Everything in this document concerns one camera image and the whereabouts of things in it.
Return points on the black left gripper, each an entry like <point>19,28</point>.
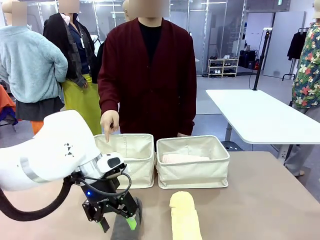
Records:
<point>105,197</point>

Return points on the gray towel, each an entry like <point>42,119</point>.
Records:
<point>122,230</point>

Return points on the pink towel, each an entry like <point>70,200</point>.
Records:
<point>185,158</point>

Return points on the person left forearm maroon sleeve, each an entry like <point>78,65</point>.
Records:
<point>187,105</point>

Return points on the person right forearm maroon sleeve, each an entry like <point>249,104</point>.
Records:
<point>108,95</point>

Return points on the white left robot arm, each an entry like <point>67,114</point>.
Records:
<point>50,150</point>

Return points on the person right hand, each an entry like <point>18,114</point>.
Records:
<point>110,121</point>

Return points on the person left hand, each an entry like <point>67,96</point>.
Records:
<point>184,135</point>

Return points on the cream fabric basket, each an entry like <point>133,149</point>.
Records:
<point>140,172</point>
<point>192,173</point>

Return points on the yellow rolled towel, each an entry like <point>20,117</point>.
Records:
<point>185,215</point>

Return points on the person in maroon cardigan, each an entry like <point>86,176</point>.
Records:
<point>155,87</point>

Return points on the orange cloth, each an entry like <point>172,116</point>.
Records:
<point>6,102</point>

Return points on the white rounded table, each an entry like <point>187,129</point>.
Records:
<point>262,117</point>

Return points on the wooden shoe rack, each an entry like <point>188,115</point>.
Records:
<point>223,67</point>

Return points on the black suitcase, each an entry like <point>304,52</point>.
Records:
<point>247,58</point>

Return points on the black pole stand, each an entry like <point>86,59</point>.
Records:
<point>261,60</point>

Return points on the black garment rack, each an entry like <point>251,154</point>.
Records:
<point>288,76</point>

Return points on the mannequin in floral shirt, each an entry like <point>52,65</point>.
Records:
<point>308,70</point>

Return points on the black hanging garment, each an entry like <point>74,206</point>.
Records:
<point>296,46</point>

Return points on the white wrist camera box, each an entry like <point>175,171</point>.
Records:
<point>110,162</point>

